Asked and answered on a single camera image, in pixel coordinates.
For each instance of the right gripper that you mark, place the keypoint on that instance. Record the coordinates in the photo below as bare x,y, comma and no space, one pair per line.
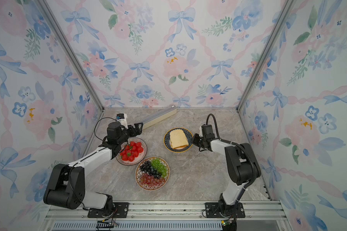
194,140

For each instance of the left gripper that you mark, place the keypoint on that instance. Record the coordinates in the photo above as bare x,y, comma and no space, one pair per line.
139,131

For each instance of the blue yellow-rimmed plate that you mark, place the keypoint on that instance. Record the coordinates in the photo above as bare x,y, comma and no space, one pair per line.
166,140

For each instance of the plastic wrap dispenser box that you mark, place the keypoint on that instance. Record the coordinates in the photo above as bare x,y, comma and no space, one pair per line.
159,116

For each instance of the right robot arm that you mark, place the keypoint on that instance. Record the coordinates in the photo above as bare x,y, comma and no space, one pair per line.
242,167

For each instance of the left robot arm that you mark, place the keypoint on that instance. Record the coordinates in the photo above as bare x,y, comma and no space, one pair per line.
66,186

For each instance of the glass plate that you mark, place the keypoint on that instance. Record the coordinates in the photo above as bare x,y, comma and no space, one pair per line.
138,160

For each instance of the patterned fruit plate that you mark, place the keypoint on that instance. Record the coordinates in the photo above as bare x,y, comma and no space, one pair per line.
140,173

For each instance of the red strawberries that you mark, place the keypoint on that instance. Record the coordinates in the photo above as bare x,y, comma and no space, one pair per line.
132,151

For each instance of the bread slices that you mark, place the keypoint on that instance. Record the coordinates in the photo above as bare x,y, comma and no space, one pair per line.
178,139

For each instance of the black grapes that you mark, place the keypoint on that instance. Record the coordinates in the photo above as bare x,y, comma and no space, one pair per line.
148,168

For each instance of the green grapes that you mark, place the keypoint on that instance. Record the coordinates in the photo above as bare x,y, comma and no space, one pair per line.
160,166

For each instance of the red grapes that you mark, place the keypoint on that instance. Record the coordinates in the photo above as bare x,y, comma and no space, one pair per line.
151,181

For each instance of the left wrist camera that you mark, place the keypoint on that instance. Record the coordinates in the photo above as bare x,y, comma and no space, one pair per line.
122,119

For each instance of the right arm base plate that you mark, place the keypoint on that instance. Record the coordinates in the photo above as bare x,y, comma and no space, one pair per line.
213,210

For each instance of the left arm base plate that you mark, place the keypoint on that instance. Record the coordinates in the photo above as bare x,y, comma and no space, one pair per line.
119,210

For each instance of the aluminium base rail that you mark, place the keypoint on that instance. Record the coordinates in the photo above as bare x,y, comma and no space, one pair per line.
171,216

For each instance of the left aluminium corner post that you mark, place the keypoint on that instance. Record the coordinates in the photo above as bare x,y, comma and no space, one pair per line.
51,19

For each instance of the aluminium corner post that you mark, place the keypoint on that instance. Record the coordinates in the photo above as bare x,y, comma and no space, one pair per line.
285,12
51,19

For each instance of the right aluminium corner post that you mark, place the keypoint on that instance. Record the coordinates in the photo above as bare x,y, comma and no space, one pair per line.
285,12

